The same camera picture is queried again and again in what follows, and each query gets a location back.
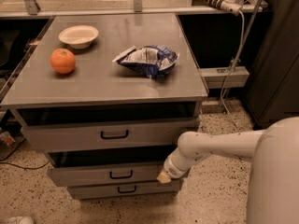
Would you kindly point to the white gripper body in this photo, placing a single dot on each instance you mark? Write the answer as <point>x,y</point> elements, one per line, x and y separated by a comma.
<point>171,168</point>

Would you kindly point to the orange fruit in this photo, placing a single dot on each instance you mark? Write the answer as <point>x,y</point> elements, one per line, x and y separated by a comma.
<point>62,61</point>

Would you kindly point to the blue white chip bag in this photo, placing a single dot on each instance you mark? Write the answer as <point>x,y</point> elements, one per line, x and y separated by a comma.
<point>152,61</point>

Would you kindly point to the white shoe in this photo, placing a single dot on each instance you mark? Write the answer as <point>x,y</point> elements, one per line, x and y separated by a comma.
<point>17,220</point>

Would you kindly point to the white bowl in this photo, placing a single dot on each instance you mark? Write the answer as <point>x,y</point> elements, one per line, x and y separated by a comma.
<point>78,37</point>

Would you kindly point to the grey shelf table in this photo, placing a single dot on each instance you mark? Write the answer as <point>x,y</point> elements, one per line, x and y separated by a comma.
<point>93,0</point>

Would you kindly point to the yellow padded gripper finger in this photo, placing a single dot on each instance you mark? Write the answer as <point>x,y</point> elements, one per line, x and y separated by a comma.
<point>163,177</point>

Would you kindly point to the grey metal beam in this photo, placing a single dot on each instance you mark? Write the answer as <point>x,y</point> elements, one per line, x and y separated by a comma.
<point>221,77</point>

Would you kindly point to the grey drawer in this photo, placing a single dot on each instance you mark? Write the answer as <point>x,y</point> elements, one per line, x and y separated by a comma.
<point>108,166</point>
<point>120,190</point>
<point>144,133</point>

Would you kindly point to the white power strip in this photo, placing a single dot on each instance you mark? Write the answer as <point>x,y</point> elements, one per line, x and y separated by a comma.
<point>225,5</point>

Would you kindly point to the grey drawer cabinet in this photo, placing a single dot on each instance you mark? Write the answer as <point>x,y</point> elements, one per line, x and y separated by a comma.
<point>100,91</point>

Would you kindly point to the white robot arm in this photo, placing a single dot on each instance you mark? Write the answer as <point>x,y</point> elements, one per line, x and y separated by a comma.
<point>273,154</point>

